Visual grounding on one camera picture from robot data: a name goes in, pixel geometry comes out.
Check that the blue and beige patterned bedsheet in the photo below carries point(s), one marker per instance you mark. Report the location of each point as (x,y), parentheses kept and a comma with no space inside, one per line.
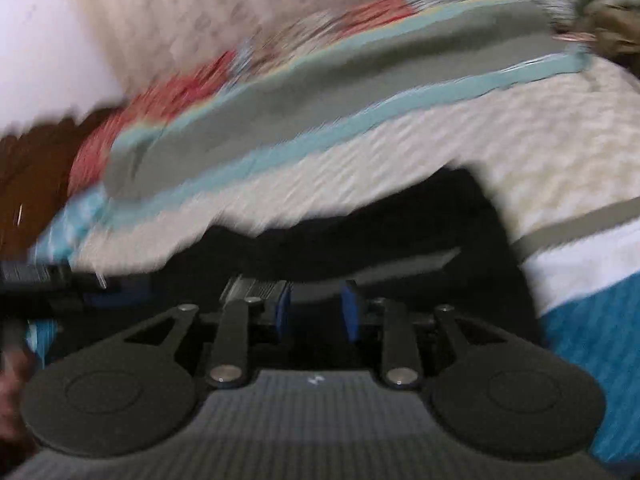
(550,135)

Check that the striped leaf-print curtain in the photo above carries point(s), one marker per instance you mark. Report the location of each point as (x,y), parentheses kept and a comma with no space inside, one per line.
(200,10)

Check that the person's left hand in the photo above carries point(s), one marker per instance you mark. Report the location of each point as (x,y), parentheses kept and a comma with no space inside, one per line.
(14,390)

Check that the black pants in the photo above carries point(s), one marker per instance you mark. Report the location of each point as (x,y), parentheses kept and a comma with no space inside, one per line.
(400,230)

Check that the olive clothes pile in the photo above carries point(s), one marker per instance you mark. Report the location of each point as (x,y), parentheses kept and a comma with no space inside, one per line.
(615,25)

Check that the red floral patchwork quilt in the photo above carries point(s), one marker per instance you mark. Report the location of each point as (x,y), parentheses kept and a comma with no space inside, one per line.
(165,110)

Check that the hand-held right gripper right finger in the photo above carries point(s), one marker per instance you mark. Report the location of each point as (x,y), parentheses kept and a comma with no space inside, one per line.
(350,312)

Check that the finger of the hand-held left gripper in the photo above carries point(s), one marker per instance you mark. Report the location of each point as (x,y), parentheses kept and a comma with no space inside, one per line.
(120,295)

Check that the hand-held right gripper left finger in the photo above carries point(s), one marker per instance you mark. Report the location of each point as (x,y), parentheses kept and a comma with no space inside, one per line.
(282,310)

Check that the brown wooden headboard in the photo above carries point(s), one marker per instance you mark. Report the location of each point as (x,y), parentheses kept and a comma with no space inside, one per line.
(35,185)

